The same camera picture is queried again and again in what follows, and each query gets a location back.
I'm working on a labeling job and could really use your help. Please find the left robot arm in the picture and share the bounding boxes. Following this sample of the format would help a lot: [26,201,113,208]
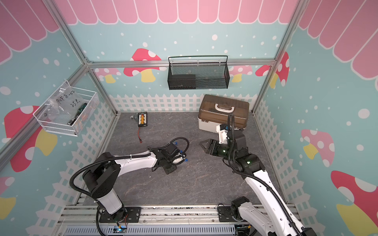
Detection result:
[69,137,190,215]

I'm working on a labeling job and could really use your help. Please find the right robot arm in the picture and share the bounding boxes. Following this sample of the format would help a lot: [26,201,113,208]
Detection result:
[203,113,316,236]

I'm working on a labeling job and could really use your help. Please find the brown lid storage box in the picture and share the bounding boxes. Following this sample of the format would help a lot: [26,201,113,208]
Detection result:
[197,94,250,133]

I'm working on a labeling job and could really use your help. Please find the black board yellow connectors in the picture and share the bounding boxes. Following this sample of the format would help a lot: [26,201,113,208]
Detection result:
[137,112,148,127]

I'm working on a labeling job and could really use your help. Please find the black box in basket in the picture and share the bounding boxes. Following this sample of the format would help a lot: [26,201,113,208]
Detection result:
[168,74,196,90]

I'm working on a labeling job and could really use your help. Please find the green tool in basket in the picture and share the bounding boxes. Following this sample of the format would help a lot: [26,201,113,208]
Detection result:
[68,103,87,126]

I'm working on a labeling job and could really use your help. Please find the clear plastic bag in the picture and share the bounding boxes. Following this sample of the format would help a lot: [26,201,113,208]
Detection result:
[43,81,86,122]

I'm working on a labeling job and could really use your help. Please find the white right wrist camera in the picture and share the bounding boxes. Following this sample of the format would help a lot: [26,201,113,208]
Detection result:
[216,124,228,144]

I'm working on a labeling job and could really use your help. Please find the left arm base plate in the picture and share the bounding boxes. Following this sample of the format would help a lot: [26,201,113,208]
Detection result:
[99,206,142,224]

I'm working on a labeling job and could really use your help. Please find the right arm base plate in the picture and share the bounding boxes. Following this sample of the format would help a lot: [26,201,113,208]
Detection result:
[217,204,236,222]

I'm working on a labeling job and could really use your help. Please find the black mesh wall basket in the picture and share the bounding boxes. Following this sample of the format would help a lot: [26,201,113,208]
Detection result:
[168,55,230,89]

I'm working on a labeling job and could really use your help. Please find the white wire wall basket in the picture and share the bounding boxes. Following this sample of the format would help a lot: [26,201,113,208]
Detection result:
[33,81,99,137]

